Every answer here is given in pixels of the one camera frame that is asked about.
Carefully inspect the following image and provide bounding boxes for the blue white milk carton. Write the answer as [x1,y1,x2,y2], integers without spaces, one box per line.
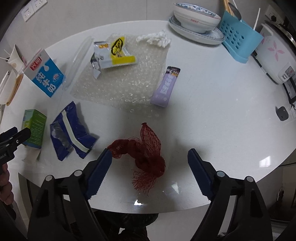
[23,49,65,97]

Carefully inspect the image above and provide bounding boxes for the small black device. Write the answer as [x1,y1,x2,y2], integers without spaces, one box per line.
[275,106,289,121]

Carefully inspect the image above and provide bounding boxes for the red mesh net bag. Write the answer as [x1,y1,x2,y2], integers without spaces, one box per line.
[108,123,166,194]

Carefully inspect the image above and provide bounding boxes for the white lidded bowl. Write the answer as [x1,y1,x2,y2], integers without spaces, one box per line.
[0,70,16,105]

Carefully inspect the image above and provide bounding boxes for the blue plastic utensil holder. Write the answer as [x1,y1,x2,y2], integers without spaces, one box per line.
[219,11,263,64]

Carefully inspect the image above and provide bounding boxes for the blue snack wrapper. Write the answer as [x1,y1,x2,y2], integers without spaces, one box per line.
[50,101,97,161]

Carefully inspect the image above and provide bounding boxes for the white blue-rimmed bowl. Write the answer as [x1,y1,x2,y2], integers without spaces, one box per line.
[173,3,221,33]

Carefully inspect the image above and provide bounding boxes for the person's left hand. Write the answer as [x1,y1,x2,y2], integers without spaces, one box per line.
[0,163,14,205]

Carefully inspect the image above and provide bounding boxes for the white wall socket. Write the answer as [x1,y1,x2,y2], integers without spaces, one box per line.
[21,0,48,22]

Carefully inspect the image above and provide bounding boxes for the wooden chopsticks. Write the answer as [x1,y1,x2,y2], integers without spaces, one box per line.
[222,0,234,16]

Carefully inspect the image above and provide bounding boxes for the yellow silver snack wrapper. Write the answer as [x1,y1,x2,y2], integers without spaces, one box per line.
[90,36,137,79]

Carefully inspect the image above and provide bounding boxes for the green cardboard box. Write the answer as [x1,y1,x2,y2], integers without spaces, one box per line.
[22,109,47,149]

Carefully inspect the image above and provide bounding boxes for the crumpled white tissue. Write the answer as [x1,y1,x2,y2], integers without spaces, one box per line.
[136,30,171,48]

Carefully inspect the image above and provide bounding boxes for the clear plastic sleeve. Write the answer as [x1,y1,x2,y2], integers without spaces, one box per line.
[62,36,93,90]

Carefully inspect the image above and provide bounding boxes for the purple snack sachet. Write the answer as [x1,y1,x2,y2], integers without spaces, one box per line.
[150,66,181,108]

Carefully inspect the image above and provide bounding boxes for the white floral rice cooker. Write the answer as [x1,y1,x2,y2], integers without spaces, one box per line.
[255,21,295,84]

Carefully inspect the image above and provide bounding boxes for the wooden coaster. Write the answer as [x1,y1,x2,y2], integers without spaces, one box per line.
[6,73,23,106]

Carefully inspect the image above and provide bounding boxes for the clear bubble wrap sheet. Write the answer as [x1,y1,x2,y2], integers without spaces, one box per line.
[70,34,170,111]

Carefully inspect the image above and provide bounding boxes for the white blue-patterned plate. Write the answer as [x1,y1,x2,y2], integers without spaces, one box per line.
[168,16,226,45]

